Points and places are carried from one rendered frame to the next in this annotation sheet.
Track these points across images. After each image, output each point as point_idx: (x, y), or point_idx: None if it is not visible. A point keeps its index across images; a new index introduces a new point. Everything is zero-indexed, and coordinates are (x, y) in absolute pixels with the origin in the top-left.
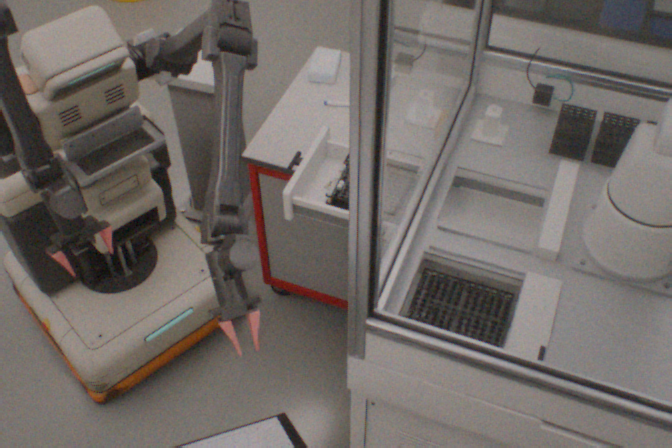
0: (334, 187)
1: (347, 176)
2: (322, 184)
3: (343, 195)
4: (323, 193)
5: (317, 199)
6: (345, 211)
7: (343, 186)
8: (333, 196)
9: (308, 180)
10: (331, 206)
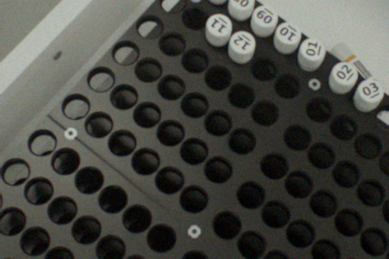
0: (229, 8)
1: (296, 101)
2: (368, 48)
3: (212, 77)
4: (307, 35)
5: None
6: (56, 21)
7: (226, 58)
8: None
9: None
10: None
